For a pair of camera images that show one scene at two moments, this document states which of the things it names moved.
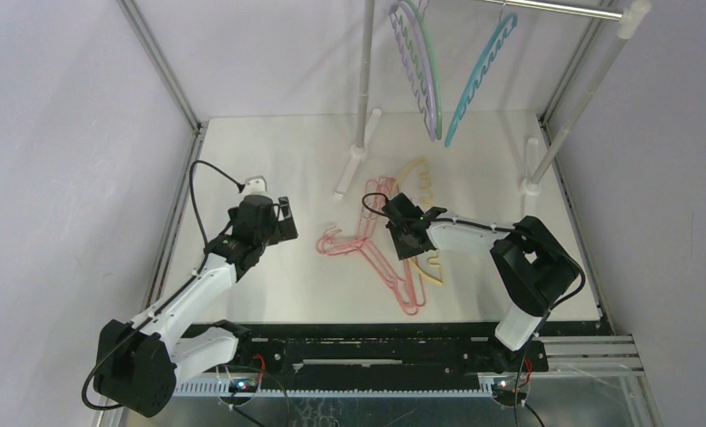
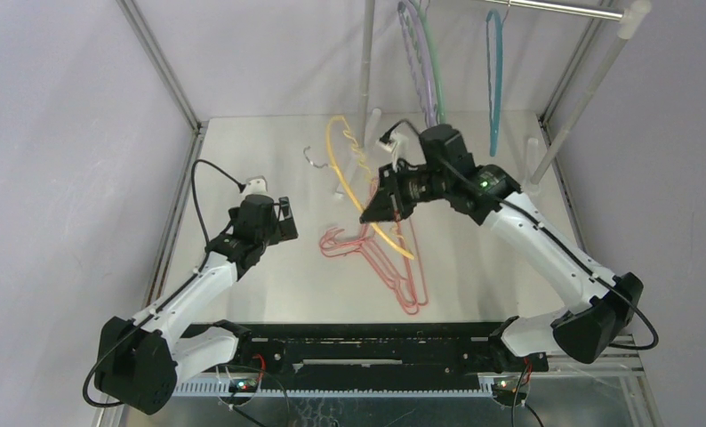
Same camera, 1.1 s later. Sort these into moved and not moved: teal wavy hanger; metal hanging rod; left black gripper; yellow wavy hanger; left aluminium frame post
Moved: yellow wavy hanger; teal wavy hanger
Not moved: left aluminium frame post; left black gripper; metal hanging rod
